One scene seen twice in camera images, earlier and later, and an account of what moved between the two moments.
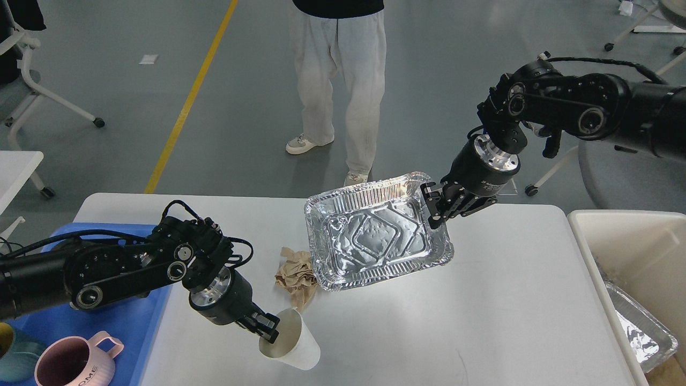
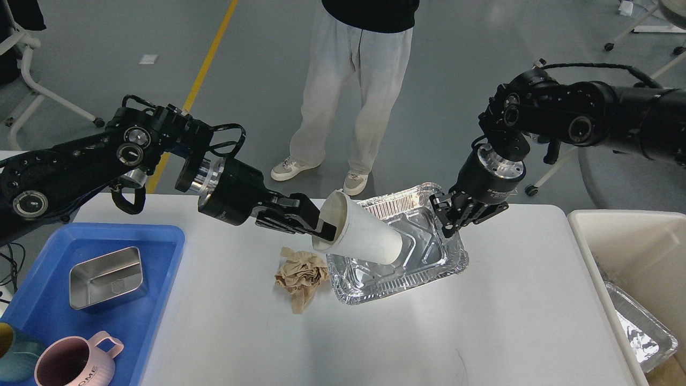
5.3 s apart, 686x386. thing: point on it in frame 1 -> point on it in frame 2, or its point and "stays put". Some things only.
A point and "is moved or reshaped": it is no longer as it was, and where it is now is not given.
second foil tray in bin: x=651 y=340 stays put
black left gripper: x=230 y=298 -> x=234 y=191
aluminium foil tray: x=375 y=230 is moved or reshaped
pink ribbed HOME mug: x=78 y=361 stays put
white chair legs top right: x=635 y=28 stays put
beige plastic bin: x=643 y=254 stays put
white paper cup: x=295 y=346 -> x=360 y=236
